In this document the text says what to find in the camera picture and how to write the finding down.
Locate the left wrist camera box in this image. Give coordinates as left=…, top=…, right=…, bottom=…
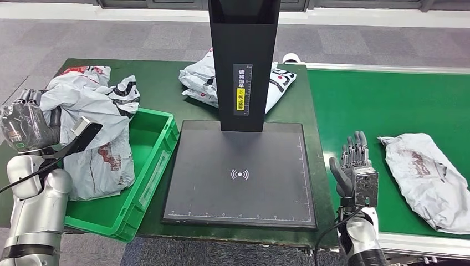
left=42, top=116, right=104, bottom=160

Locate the white parcel with black print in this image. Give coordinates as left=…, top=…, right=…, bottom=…
left=178, top=48, right=298, bottom=115

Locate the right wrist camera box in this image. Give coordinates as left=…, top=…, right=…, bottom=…
left=352, top=167, right=380, bottom=208

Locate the grey parcel with dull red print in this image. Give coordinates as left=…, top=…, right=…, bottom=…
left=378, top=132, right=470, bottom=236

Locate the dark green table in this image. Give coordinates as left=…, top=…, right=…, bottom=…
left=0, top=58, right=339, bottom=250

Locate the white parcel with red dot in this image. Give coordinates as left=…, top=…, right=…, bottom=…
left=182, top=88, right=221, bottom=109

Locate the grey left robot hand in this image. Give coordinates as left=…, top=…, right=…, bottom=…
left=0, top=89, right=63, bottom=153

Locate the black and yellow label sticker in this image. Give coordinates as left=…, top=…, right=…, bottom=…
left=233, top=64, right=253, bottom=117

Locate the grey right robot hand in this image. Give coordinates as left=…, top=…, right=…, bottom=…
left=329, top=131, right=370, bottom=199

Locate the white parcel with bright red print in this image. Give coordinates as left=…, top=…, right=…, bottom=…
left=38, top=65, right=141, bottom=155

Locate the green conveyor belt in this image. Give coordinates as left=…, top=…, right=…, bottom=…
left=308, top=69, right=470, bottom=241

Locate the grey parcel with smeared red print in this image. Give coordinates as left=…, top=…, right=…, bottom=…
left=63, top=122, right=136, bottom=202

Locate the white conveyor roller end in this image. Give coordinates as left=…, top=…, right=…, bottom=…
left=283, top=53, right=305, bottom=66

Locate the black right camera cable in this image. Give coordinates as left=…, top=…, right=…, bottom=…
left=313, top=206, right=364, bottom=266

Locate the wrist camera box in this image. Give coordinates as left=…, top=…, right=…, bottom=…
left=42, top=116, right=104, bottom=160
left=352, top=167, right=380, bottom=208

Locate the silver conveyor frame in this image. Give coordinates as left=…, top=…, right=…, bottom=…
left=304, top=63, right=470, bottom=266

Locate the green plastic crate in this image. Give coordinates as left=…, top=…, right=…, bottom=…
left=62, top=107, right=180, bottom=243

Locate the black inbound scanner machine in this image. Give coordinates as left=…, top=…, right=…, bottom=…
left=161, top=0, right=318, bottom=230

